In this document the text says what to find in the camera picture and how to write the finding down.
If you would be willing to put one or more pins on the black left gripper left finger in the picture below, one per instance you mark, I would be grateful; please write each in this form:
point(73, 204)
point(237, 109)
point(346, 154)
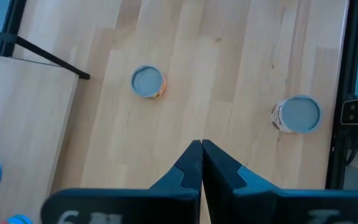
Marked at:
point(120, 207)

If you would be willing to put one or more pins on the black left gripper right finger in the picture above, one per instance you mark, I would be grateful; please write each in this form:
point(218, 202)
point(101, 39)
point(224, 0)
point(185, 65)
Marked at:
point(259, 207)

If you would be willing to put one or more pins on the blue tomato can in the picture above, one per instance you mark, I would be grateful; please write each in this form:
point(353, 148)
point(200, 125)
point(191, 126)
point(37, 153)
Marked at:
point(19, 219)

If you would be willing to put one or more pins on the short yellow pink-dotted can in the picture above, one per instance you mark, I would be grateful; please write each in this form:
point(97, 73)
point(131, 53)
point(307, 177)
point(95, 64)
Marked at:
point(146, 81)

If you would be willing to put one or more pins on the black aluminium rig frame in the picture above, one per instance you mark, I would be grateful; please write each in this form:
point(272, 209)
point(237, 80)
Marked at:
point(345, 62)

